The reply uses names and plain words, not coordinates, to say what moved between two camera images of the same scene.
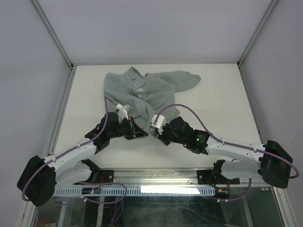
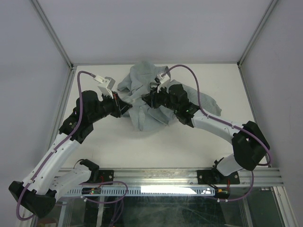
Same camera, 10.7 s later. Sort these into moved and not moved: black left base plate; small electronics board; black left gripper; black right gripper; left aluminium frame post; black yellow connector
Moved: black left gripper; black right gripper
Not moved: black left base plate; small electronics board; left aluminium frame post; black yellow connector
